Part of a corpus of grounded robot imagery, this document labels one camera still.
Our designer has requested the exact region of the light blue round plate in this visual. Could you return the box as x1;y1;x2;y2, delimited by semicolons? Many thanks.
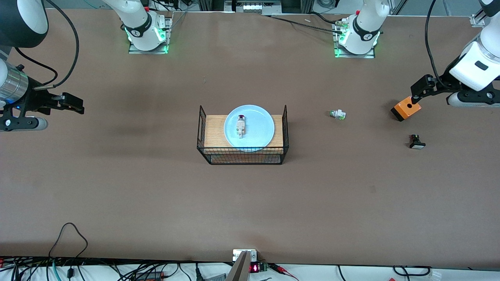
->
223;105;275;153

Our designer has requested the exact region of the red push button switch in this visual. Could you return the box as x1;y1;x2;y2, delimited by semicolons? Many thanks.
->
235;114;247;139

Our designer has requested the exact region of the wooden shelf board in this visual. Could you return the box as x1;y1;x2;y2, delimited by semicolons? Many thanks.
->
204;114;284;154

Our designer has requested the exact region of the black power adapter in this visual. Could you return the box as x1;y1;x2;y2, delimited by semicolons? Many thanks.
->
134;271;165;281

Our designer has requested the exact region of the lit white control box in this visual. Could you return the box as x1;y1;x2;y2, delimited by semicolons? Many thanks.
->
224;0;282;14

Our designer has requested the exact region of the orange button enclosure box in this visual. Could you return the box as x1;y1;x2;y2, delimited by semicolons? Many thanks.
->
391;96;423;122

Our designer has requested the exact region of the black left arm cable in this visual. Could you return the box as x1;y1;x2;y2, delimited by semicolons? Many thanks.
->
425;0;450;89

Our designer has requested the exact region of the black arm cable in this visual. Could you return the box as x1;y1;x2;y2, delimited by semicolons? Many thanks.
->
425;0;450;89
15;0;80;89

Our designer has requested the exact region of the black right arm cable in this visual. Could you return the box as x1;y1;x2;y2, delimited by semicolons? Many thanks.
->
15;0;80;89

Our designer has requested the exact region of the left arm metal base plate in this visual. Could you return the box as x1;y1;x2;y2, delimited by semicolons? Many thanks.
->
333;18;377;59

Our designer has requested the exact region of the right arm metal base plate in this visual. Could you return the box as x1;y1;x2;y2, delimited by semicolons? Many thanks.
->
128;16;173;55

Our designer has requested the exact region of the looped thin black cable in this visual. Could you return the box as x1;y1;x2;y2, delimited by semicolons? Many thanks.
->
48;222;89;260

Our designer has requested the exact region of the black cable with metal plug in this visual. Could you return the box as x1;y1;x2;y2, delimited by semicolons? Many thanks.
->
269;15;345;32

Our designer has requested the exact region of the coiled black cable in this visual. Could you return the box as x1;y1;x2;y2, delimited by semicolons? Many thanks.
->
392;265;432;277

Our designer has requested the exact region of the black wire mesh rack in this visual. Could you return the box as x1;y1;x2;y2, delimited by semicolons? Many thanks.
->
196;105;290;165

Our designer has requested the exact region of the red clip lead wire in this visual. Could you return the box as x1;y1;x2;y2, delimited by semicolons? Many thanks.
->
270;263;300;281

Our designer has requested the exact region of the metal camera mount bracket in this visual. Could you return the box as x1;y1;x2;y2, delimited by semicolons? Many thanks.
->
225;249;259;281

